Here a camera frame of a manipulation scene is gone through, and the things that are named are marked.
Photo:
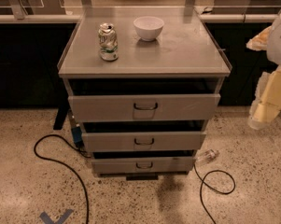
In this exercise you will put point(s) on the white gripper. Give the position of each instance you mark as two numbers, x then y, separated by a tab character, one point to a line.
279	47

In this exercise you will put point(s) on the grey top drawer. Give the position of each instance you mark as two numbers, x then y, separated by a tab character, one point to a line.
106	108

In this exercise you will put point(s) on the grey drawer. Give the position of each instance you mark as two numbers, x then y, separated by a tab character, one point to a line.
142	165
106	108
152	141

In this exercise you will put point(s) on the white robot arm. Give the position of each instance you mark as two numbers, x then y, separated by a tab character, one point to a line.
273	50

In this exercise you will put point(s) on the grey drawer cabinet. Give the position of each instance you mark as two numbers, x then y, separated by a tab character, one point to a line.
183	59

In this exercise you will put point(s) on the grey middle drawer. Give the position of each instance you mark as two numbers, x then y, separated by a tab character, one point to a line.
152	141

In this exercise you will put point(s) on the grey bottom drawer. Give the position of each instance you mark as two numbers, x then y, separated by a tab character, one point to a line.
142	165

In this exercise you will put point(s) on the clear plastic bottle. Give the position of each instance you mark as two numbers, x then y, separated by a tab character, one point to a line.
206	157

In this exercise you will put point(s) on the white ceramic bowl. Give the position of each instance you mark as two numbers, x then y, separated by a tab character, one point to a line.
148	27

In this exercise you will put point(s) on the crushed green soda can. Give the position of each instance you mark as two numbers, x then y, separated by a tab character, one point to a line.
108	42

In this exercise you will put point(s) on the blue power box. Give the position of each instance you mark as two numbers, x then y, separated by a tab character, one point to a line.
77	136

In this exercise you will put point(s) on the blue tape cross mark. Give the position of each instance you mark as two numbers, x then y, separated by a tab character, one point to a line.
47	219

